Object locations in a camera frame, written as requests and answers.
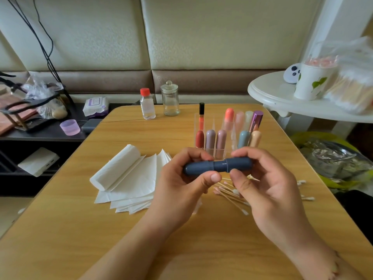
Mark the wet wipes pack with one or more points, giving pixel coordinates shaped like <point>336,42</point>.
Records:
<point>95,107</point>

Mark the black clip tool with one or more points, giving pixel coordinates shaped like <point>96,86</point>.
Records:
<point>6,77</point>

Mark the black low shelf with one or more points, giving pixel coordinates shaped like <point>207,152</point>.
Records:
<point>46,140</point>

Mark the pink tray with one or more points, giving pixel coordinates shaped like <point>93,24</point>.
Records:
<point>9,119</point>

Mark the crumpled clear plastic bag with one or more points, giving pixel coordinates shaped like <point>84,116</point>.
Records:
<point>38,90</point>

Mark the red lipstick navy tube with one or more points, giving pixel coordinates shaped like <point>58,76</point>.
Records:
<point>201,168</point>

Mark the white power bank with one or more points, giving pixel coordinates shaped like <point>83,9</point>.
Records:
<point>38,162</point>

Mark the person's right forearm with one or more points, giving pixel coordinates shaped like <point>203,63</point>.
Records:
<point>347,271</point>

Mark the stack of white tissues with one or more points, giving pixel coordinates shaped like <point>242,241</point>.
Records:
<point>131,180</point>

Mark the red lipstick mauve tube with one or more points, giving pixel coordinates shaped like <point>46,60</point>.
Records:
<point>211,141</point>

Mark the person's left forearm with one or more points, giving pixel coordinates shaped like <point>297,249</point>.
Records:
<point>131,259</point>

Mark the white tissue sheet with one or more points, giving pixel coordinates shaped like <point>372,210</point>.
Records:
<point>197,207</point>

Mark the white round side table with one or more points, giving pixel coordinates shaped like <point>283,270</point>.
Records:
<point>274,95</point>

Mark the beige padded backrest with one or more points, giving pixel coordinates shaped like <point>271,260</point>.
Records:
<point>233,32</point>

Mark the person's right hand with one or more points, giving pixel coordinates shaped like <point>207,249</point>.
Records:
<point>274,201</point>

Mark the white mug green leaf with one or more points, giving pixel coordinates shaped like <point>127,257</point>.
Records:
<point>312,83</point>

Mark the red lipstick dusty pink tube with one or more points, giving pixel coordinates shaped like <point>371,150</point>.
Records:
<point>221,142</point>

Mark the small purple plastic cup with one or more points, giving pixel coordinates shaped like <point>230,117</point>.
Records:
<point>70,128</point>

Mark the clear bottle red cap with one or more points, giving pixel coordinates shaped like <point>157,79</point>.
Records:
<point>148,106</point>

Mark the glass jar with lid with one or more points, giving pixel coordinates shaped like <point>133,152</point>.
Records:
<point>170,100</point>

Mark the yellow-green bin with bag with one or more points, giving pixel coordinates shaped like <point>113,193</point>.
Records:
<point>338,160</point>

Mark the person's left hand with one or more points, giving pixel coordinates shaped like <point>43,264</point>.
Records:
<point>175,201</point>

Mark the white panda figure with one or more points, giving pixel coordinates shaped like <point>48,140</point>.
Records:
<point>292,73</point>

